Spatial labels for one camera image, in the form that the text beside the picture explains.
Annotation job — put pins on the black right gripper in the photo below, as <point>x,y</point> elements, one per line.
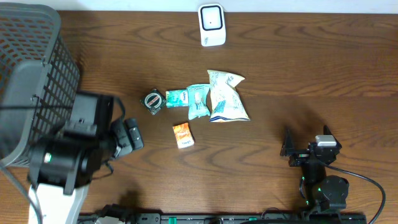
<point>300,155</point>

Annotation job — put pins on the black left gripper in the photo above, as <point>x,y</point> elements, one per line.
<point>125,137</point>

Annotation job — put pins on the orange snack packet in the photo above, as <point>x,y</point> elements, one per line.
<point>183,135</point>

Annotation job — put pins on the teal white snack packet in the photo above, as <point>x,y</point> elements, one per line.
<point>197,95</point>

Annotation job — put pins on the white yellow chip bag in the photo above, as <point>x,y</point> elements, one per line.
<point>225,100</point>

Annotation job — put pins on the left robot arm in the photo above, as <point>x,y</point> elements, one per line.
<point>63,162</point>

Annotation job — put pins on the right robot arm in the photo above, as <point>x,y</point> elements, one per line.
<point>324,194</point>

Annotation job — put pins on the white barcode scanner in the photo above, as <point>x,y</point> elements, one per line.
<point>212,25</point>

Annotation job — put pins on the dark grey plastic basket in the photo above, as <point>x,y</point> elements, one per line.
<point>39,78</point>

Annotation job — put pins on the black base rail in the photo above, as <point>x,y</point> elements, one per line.
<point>150,218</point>

